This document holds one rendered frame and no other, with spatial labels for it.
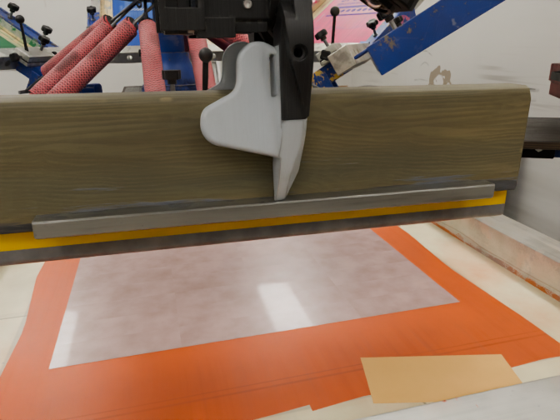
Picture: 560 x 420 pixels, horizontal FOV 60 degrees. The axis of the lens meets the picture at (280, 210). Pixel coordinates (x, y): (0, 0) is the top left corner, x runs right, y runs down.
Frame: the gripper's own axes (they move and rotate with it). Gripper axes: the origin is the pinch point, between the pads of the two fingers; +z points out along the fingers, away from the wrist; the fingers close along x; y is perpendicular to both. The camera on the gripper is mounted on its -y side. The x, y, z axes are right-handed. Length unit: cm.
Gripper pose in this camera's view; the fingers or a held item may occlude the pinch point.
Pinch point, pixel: (281, 169)
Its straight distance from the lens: 32.3
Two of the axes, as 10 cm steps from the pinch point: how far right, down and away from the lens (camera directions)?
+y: -9.7, 0.9, -2.4
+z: 0.1, 9.4, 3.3
